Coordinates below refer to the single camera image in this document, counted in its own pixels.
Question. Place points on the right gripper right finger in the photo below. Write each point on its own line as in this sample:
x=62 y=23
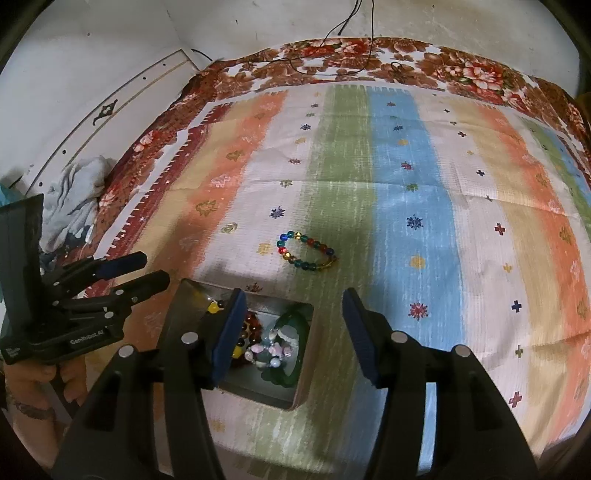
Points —
x=476 y=434

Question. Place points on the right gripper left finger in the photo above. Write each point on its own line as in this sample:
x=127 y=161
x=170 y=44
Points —
x=144 y=417

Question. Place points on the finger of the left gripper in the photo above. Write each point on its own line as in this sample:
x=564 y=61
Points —
x=73 y=278
x=117 y=303

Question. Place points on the green jade bangle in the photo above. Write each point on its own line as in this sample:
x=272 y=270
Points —
x=286 y=343

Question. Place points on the person left hand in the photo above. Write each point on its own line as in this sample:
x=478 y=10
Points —
x=24 y=381

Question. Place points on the grey crumpled cloth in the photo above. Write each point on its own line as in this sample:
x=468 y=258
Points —
x=70 y=205

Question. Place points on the metal tin box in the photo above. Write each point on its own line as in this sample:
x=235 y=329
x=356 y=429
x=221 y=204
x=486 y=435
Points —
x=250 y=345

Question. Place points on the white headboard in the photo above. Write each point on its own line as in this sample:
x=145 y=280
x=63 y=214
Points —
x=114 y=123

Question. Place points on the striped colourful mat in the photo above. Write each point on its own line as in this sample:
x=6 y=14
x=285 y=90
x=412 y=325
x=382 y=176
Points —
x=459 y=221

